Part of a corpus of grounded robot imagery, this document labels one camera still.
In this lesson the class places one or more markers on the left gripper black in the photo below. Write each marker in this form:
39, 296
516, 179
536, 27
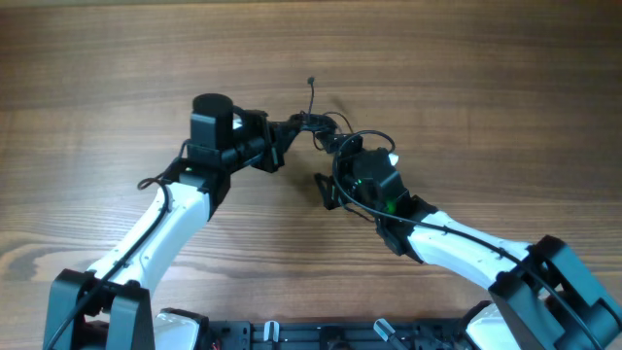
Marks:
274, 147

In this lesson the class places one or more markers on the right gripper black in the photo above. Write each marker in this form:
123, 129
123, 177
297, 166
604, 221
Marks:
345, 162

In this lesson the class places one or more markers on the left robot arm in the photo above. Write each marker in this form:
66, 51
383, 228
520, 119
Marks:
109, 306

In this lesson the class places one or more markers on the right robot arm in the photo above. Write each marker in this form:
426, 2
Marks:
542, 295

